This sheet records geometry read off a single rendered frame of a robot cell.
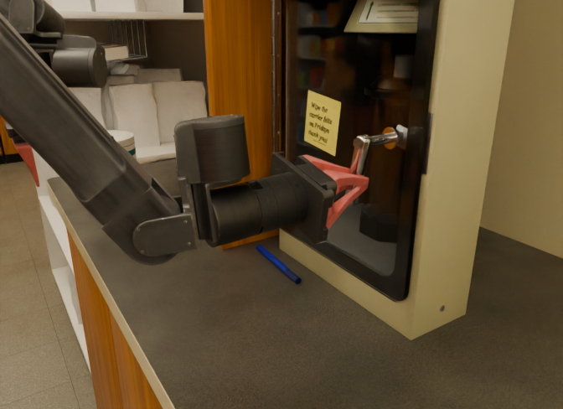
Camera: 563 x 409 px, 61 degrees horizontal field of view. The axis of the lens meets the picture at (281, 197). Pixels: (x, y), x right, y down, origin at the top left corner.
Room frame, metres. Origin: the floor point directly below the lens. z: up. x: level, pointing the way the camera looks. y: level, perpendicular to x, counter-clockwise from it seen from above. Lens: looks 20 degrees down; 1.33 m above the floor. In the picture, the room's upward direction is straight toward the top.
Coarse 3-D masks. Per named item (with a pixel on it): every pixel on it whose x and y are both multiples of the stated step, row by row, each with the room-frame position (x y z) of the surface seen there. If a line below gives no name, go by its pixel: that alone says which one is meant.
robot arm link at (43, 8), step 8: (0, 0) 0.73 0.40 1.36; (8, 0) 0.72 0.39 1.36; (40, 0) 0.72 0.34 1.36; (0, 8) 0.72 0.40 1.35; (8, 8) 0.72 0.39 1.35; (40, 8) 0.72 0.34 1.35; (48, 8) 0.73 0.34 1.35; (40, 16) 0.72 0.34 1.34; (48, 16) 0.73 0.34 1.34; (56, 16) 0.76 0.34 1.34; (40, 24) 0.72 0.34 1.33; (48, 24) 0.73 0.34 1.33; (56, 24) 0.75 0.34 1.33; (64, 24) 0.78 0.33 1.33; (48, 32) 0.74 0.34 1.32; (56, 32) 0.76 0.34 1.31; (64, 32) 0.78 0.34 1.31
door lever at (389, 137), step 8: (392, 128) 0.55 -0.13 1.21; (360, 136) 0.53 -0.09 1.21; (368, 136) 0.53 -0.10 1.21; (376, 136) 0.54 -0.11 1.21; (384, 136) 0.54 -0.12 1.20; (392, 136) 0.54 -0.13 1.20; (360, 144) 0.52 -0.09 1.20; (368, 144) 0.52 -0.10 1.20; (376, 144) 0.53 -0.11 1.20; (384, 144) 0.56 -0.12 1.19; (392, 144) 0.54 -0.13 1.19; (360, 152) 0.52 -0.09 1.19; (368, 152) 0.52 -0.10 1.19; (352, 160) 0.53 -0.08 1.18; (360, 160) 0.52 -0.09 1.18; (352, 168) 0.53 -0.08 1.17; (360, 168) 0.53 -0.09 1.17
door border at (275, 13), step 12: (276, 0) 0.77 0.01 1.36; (276, 12) 0.77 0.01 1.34; (276, 24) 0.77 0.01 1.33; (276, 36) 0.77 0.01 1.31; (276, 48) 0.77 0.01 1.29; (276, 60) 0.77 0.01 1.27; (276, 72) 0.77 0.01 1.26; (276, 84) 0.77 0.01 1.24; (276, 96) 0.77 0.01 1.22; (276, 108) 0.77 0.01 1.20; (276, 120) 0.77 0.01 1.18; (276, 132) 0.77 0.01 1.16; (276, 144) 0.77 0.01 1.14
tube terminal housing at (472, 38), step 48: (480, 0) 0.54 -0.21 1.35; (480, 48) 0.55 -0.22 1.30; (432, 96) 0.52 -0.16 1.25; (480, 96) 0.55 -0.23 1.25; (432, 144) 0.51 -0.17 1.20; (480, 144) 0.56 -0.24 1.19; (432, 192) 0.52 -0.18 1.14; (480, 192) 0.57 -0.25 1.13; (288, 240) 0.76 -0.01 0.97; (432, 240) 0.52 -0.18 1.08; (432, 288) 0.53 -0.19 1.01
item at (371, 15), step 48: (288, 0) 0.74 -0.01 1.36; (336, 0) 0.65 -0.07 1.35; (384, 0) 0.57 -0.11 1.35; (432, 0) 0.52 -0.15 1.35; (288, 48) 0.74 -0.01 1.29; (336, 48) 0.64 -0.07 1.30; (384, 48) 0.57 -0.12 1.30; (432, 48) 0.52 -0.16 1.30; (288, 96) 0.74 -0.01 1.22; (336, 96) 0.64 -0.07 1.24; (384, 96) 0.56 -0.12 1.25; (288, 144) 0.74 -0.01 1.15; (384, 192) 0.55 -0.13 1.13; (336, 240) 0.63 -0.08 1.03; (384, 240) 0.55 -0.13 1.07; (384, 288) 0.54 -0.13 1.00
